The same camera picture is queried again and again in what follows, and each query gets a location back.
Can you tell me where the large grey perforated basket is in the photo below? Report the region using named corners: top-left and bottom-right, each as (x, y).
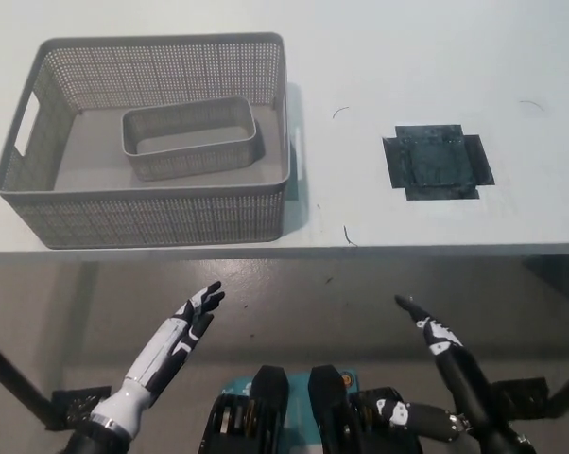
top-left (0, 31), bottom-right (307, 251)

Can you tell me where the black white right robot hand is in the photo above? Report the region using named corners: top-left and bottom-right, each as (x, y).
top-left (372, 295), bottom-right (537, 446)

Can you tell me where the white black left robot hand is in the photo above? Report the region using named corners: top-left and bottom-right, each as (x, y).
top-left (89, 281), bottom-right (227, 442)

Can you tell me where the black taped foot plate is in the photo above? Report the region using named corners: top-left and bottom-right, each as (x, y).
top-left (44, 385), bottom-right (112, 433)
top-left (490, 376), bottom-right (551, 420)

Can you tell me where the small grey perforated basket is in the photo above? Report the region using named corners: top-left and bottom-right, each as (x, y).
top-left (121, 96), bottom-right (262, 183)

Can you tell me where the black teal robot torso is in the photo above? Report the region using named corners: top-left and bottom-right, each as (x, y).
top-left (198, 363), bottom-right (432, 454)

